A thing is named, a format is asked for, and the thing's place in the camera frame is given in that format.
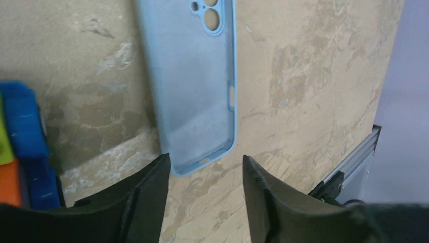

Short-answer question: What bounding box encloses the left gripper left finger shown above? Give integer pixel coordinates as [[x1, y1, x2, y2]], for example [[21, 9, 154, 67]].
[[1, 154, 171, 242]]

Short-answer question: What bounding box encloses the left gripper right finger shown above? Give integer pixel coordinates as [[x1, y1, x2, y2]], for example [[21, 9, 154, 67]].
[[243, 155, 428, 242]]

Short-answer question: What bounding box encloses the light blue phone case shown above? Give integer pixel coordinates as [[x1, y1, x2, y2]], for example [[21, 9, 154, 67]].
[[135, 1, 238, 177]]

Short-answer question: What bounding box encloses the aluminium frame rail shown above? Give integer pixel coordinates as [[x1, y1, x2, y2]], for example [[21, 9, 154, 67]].
[[308, 125, 381, 207]]

